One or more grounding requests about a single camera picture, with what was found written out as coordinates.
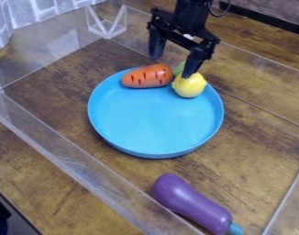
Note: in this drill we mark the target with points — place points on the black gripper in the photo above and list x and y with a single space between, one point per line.
183 27

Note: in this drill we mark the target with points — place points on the orange toy carrot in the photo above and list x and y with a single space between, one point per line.
150 76

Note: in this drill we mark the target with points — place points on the yellow toy lemon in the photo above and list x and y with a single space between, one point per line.
188 87

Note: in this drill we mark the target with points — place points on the blue round plate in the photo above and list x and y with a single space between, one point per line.
150 123

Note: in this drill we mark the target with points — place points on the white patterned curtain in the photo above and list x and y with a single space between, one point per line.
18 13

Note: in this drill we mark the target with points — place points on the purple toy eggplant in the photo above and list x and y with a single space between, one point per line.
177 196

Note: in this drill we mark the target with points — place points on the clear acrylic corner bracket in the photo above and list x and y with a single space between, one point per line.
102 27

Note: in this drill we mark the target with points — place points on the clear acrylic enclosure wall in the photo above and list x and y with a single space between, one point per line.
77 187

